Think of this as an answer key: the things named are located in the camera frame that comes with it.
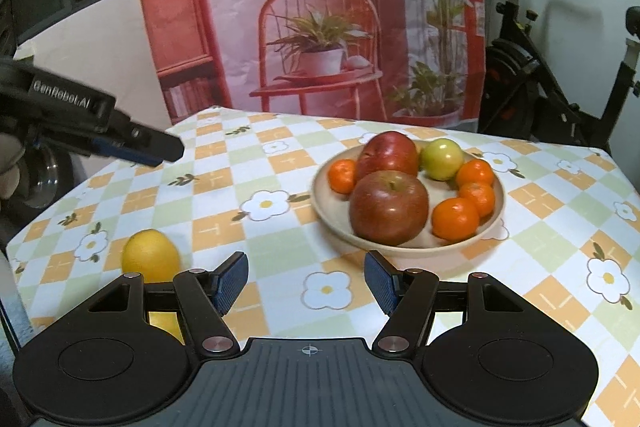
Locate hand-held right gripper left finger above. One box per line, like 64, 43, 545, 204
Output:
85, 251, 249, 356

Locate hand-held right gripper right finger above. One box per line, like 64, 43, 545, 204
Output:
364, 251, 528, 356

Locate yellow lemon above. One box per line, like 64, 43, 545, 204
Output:
121, 229, 185, 344

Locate red apple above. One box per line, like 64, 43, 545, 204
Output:
349, 171, 430, 246
356, 131, 420, 182

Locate beige round plate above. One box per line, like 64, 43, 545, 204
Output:
311, 142, 507, 249

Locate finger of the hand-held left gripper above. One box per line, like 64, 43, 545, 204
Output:
92, 109, 185, 166

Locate black exercise bike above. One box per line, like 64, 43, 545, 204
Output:
477, 0, 640, 152

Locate orange mandarin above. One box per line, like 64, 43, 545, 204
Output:
459, 182, 496, 219
328, 159, 360, 194
455, 159, 495, 188
431, 197, 481, 242

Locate checked flower tablecloth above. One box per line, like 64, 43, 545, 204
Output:
5, 107, 640, 427

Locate green apple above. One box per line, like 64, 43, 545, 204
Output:
419, 138, 464, 182

